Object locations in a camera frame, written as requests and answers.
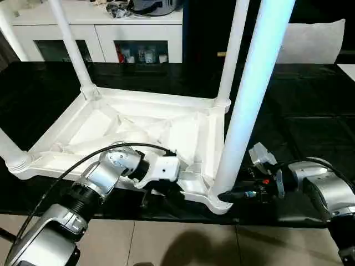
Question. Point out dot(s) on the small red bottle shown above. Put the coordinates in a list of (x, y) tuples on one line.
[(119, 55)]

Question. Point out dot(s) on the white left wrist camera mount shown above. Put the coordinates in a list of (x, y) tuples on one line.
[(163, 170)]

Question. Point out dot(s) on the white plastic table top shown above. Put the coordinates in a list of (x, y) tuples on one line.
[(138, 124)]

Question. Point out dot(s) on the flat white board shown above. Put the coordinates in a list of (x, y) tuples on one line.
[(348, 70)]

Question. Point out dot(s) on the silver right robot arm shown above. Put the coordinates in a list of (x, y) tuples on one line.
[(327, 188)]

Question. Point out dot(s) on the black work mat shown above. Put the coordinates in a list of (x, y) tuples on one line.
[(305, 110)]

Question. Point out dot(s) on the grey printed cushion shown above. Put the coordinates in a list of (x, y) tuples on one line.
[(313, 41)]

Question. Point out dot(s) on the black metal frame leg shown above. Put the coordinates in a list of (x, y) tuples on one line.
[(5, 234)]

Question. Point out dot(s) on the grey round appliance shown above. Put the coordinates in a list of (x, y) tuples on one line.
[(152, 7)]

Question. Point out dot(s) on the black box with gold label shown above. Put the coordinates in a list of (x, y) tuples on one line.
[(208, 30)]

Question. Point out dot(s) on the black tangled item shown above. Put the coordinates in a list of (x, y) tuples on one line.
[(117, 10)]

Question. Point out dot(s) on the white cabinet with glass doors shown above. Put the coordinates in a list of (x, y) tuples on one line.
[(97, 30)]

